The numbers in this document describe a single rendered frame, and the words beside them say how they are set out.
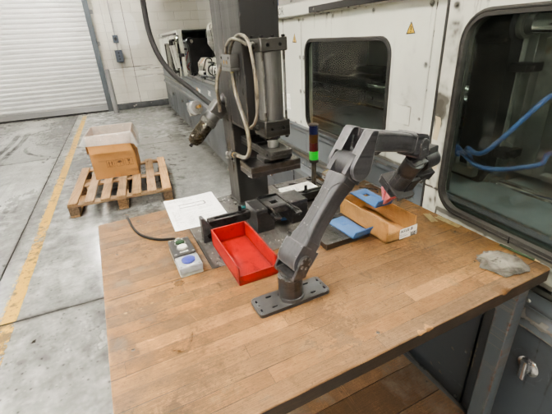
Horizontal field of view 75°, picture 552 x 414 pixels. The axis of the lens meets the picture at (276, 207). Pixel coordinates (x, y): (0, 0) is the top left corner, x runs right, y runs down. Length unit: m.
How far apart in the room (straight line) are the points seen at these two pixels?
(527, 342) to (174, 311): 1.09
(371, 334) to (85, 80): 9.80
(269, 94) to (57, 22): 9.30
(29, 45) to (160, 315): 9.63
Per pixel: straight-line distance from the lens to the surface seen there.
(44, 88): 10.38
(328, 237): 1.17
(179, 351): 0.87
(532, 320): 1.38
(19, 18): 10.38
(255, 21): 1.20
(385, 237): 1.19
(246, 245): 1.17
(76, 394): 2.18
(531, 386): 1.54
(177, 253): 1.14
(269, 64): 1.13
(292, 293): 0.91
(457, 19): 1.36
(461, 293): 1.05
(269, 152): 1.15
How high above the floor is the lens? 1.51
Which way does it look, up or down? 26 degrees down
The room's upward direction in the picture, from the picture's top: 3 degrees counter-clockwise
